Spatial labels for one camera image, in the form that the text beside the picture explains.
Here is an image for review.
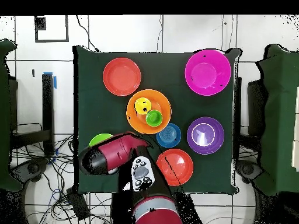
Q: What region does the purple plastic bowl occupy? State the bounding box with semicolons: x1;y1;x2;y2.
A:
186;117;225;155

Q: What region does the white paper sheet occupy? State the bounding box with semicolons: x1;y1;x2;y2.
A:
291;85;299;173

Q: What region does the dark green table cloth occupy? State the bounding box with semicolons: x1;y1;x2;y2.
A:
72;45;242;195

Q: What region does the green plastic bowl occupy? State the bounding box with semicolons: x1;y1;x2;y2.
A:
88;133;114;148

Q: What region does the tangle of black cables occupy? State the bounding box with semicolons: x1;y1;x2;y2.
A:
10;122;113;224

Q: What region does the black power adapter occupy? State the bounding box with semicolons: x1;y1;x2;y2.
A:
66;187;91;221

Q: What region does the black square floor frame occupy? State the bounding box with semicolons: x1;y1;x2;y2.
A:
34;15;70;43

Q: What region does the black metal stand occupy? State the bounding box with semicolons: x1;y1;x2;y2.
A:
10;72;55;157

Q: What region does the blue plastic bowl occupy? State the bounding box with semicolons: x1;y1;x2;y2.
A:
155;122;182;149

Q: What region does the black rounded floor machine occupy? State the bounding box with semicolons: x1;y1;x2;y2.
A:
235;159;265;185
9;157;51;187

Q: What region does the blue cable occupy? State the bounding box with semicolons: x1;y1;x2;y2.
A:
50;187;62;202

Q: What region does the red plastic bowl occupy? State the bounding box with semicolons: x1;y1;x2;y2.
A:
156;148;194;187
102;57;142;97

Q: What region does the green plastic cup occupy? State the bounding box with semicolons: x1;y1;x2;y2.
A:
145;109;164;127

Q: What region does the pink plastic bowl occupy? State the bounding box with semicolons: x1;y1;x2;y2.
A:
185;49;232;96

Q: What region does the black floor cable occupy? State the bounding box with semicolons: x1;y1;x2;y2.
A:
75;15;100;53

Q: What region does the black computer tower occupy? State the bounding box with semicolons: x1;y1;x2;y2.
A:
247;79;267;138

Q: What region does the orange plastic bowl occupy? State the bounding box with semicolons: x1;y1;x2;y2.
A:
126;89;172;135

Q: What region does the neighbouring green cloth table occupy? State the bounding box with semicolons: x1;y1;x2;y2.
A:
0;39;23;193
253;44;299;197

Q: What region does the blue tape strip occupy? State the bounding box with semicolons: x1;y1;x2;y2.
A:
43;71;57;89

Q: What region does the yellow plastic cup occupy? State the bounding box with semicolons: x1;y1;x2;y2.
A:
134;97;152;116

